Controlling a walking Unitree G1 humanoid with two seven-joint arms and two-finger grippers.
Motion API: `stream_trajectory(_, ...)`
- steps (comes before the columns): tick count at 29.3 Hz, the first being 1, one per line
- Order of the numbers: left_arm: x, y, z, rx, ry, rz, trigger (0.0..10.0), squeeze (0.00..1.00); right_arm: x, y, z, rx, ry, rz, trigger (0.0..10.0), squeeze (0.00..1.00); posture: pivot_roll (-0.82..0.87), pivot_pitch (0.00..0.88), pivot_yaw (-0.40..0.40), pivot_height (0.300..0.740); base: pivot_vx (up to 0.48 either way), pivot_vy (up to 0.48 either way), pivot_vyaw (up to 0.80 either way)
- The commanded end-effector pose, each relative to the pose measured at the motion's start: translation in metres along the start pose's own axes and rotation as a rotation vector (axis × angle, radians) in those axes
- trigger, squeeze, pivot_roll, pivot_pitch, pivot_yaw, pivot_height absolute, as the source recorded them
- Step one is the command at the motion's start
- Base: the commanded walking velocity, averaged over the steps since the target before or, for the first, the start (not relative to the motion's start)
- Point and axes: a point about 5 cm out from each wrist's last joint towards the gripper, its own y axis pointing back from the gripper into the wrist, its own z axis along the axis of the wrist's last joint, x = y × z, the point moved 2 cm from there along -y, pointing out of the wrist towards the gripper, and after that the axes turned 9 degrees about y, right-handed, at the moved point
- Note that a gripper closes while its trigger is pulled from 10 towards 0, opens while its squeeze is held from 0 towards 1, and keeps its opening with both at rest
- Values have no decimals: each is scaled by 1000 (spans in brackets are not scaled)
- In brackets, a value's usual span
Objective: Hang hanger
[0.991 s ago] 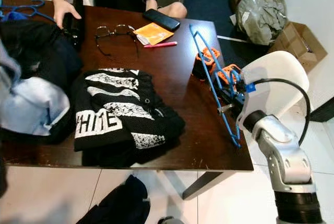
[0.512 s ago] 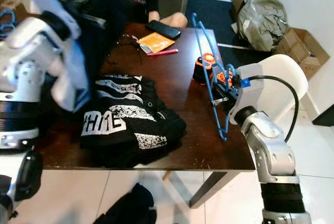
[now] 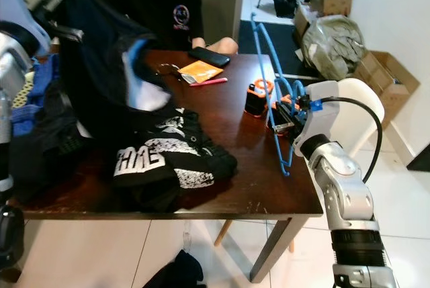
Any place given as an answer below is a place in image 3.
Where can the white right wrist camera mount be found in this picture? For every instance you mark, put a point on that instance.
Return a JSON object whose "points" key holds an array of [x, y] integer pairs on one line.
{"points": [[312, 133]]}

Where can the mint green mesh mat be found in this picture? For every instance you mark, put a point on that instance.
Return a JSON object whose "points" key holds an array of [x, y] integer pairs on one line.
{"points": [[27, 93]]}

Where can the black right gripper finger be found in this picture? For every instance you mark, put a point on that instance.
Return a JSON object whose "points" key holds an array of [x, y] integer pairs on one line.
{"points": [[289, 105], [279, 117]]}

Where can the black shirt white dotted print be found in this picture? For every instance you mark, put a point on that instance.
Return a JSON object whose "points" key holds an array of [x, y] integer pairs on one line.
{"points": [[215, 164]]}

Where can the black smartphone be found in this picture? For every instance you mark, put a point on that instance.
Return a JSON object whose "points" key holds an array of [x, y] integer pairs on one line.
{"points": [[208, 56]]}

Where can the orange paper packet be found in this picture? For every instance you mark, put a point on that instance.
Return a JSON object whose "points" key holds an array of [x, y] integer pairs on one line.
{"points": [[200, 72]]}

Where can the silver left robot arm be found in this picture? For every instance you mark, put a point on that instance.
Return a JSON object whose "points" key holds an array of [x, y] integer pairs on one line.
{"points": [[13, 86]]}

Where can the dark brown wooden table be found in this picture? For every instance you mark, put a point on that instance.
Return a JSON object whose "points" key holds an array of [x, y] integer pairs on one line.
{"points": [[242, 160]]}

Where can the dark navy sports jersey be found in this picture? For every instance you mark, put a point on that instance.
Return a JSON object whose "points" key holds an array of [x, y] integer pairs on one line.
{"points": [[101, 66]]}

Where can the pink pen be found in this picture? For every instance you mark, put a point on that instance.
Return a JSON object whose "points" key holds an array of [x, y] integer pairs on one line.
{"points": [[211, 82]]}

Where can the black floor carpet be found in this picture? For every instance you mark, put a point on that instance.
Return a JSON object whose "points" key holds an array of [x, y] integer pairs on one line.
{"points": [[262, 39]]}

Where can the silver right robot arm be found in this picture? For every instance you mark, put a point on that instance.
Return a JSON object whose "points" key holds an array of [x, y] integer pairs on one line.
{"points": [[342, 194]]}

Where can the black fabric bundle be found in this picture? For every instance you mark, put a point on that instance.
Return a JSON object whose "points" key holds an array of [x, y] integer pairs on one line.
{"points": [[178, 274]]}

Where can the black shirt white lettering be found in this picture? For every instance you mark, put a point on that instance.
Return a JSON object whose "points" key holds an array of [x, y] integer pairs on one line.
{"points": [[141, 194], [54, 147]]}

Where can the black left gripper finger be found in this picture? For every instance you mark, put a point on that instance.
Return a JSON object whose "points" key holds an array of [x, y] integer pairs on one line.
{"points": [[68, 32]]}

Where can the blue plastic hanger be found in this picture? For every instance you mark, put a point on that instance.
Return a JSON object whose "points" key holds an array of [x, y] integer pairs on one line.
{"points": [[44, 66], [282, 160]]}

